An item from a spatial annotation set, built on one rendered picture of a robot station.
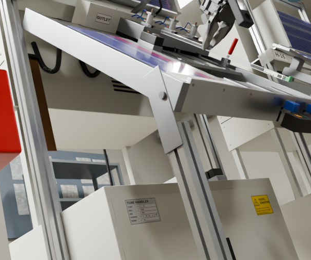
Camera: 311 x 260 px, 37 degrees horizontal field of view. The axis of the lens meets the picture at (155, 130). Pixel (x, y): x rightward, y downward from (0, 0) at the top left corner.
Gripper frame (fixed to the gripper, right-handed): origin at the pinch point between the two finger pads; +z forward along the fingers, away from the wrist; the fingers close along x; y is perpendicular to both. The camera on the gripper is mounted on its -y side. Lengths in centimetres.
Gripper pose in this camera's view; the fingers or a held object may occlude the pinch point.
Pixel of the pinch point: (208, 47)
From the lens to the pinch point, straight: 141.5
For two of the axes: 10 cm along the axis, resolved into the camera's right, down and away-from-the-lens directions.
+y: -5.6, -5.6, 6.2
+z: -4.1, 8.3, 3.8
